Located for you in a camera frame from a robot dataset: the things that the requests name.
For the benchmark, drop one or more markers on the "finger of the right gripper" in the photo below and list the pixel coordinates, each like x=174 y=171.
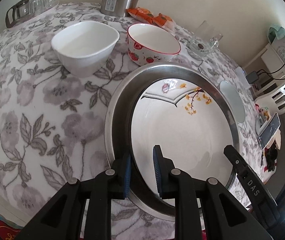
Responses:
x=264 y=205

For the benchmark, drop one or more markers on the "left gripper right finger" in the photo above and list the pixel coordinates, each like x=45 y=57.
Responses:
x=204 y=209

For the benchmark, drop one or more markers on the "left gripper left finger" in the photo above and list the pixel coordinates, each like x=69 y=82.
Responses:
x=82 y=209

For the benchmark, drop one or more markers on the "white plate yellow flowers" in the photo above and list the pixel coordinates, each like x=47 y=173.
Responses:
x=188 y=125

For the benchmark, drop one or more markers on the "white square bowl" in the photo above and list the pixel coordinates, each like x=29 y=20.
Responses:
x=83 y=48

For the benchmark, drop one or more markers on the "strawberry pattern bowl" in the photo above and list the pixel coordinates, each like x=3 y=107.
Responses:
x=147 y=43

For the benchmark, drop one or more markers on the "black gloves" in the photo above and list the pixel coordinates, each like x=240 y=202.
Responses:
x=270 y=157

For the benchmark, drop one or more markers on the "smartphone on stand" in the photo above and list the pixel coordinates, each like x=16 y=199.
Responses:
x=268 y=130

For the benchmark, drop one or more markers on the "white phone stand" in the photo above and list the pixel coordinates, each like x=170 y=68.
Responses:
x=260 y=125

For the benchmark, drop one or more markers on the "white lattice chair back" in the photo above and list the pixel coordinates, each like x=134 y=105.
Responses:
x=272 y=96

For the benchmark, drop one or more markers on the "floral fleece tablecloth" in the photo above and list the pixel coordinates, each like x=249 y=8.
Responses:
x=51 y=122

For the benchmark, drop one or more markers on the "black power adapter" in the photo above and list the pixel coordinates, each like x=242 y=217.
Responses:
x=252 y=77

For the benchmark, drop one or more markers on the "white power strip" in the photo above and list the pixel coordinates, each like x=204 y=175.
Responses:
x=242 y=77

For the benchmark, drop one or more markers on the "white shelf unit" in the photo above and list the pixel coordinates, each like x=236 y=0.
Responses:
x=269 y=64

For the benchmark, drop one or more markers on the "clear glass mug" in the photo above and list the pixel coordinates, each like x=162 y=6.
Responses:
x=205 y=40

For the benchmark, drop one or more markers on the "orange snack packet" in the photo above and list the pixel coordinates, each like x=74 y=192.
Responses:
x=141 y=14
x=164 y=22

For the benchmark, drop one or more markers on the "glass teapot black handle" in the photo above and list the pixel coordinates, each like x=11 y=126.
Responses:
x=16 y=13

